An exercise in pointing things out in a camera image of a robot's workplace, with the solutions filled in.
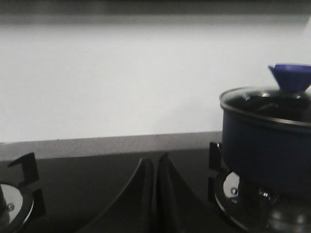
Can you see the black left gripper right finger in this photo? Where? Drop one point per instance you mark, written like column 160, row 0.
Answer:
column 181, row 211

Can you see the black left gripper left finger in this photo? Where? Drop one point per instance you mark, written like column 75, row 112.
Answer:
column 130, row 211

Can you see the glass pot lid blue knob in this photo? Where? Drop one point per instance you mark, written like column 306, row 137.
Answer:
column 288, row 103

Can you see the right black pot support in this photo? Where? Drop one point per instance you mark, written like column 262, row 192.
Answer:
column 226, row 193

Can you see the dark blue cooking pot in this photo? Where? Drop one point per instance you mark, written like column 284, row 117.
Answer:
column 273, row 155

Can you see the black glass gas stove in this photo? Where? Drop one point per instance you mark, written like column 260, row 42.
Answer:
column 76, row 190

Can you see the right gas burner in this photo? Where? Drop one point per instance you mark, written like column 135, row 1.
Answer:
column 257, row 200

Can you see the gas burner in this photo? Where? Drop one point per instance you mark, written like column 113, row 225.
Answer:
column 3, row 205
column 257, row 200

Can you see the left gas burner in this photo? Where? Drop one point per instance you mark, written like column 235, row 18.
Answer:
column 3, row 205

